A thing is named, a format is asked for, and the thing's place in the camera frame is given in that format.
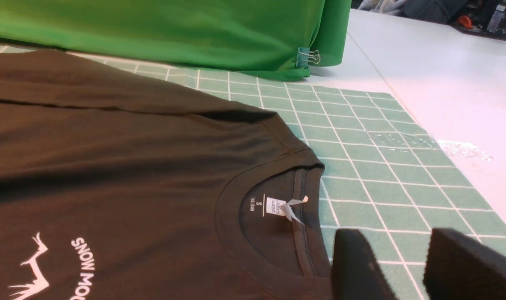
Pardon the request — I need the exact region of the silver binder clip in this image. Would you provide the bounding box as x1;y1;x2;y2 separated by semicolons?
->
295;47;321;68

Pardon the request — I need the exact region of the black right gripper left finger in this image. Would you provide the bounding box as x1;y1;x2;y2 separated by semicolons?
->
331;229;397;300

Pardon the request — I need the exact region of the background clutter on shelf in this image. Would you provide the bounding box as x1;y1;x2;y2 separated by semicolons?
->
351;0;506;40

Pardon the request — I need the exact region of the green backdrop cloth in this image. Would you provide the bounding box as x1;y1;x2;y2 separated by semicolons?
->
0;0;351;82

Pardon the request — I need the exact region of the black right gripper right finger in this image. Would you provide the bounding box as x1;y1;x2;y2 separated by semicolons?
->
423;228;506;300

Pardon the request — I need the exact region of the green grid-pattern mat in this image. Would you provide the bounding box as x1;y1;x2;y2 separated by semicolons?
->
0;45;506;300

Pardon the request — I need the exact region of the dark gray long-sleeve shirt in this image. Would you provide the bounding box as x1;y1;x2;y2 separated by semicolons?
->
0;50;332;300

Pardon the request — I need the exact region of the clear tape on table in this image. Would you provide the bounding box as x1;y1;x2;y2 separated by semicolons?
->
367;132;495;161

